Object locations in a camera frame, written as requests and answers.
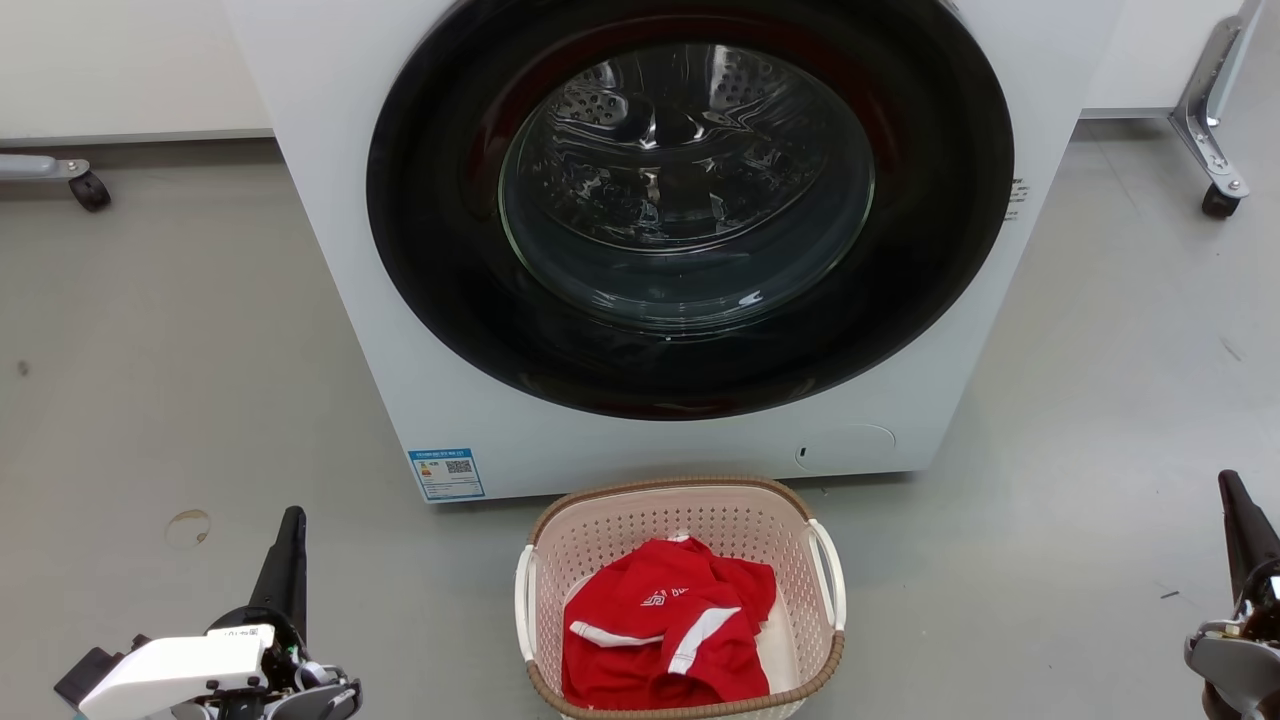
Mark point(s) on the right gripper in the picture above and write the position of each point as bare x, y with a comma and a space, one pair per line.
1245, 665

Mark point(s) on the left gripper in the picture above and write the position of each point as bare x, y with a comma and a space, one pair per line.
290, 690

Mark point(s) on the white laundry basket brown rim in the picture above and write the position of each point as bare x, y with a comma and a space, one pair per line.
620, 530

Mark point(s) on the blue energy label sticker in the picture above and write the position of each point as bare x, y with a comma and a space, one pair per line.
447, 474

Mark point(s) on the white washing machine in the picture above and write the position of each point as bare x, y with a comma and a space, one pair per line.
350, 250

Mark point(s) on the red white sports shirt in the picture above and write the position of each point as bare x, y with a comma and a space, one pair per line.
640, 650

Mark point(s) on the grey bar with caster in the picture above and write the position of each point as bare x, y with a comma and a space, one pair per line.
40, 166

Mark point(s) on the round black washing machine door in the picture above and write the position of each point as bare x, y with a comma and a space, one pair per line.
690, 180

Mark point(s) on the metal frame leg with caster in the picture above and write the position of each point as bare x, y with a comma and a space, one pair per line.
1205, 110

